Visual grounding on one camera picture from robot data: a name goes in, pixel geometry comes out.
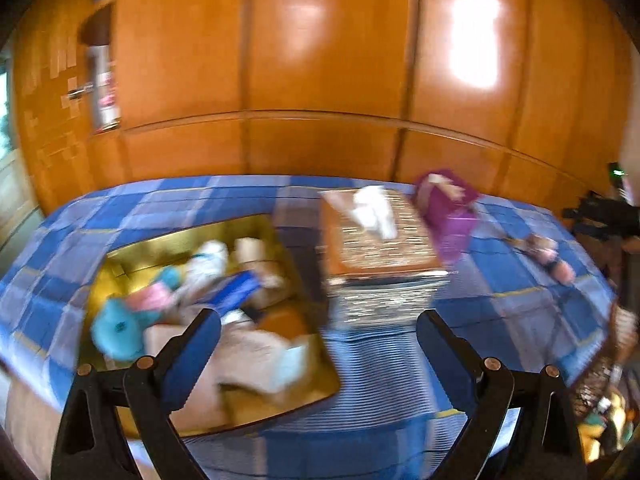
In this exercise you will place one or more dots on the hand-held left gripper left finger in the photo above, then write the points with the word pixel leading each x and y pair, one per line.
pixel 192 355

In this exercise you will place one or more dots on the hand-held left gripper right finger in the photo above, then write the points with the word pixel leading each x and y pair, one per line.
pixel 445 355

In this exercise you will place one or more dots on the blue plush toy pink dress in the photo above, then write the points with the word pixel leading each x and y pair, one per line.
pixel 122 327

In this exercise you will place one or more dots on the gold box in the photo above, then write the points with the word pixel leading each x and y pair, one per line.
pixel 295 325

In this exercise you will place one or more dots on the beige plush toy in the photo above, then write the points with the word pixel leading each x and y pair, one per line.
pixel 250 355

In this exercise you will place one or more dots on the small brown plush toy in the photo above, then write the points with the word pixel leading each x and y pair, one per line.
pixel 547 255

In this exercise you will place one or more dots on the blue and white cloth toy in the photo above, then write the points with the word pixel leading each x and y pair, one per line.
pixel 235 290

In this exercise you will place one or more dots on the white plush toy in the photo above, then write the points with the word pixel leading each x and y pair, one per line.
pixel 205 267

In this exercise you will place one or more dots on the blue plaid bedsheet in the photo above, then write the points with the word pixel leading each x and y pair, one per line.
pixel 525 305

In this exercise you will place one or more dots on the sparkly silver tissue box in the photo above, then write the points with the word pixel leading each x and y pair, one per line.
pixel 380 255

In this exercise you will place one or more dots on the purple box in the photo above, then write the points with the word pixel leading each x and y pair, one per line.
pixel 447 215

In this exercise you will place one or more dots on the yellow plush toy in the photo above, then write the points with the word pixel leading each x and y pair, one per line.
pixel 607 417

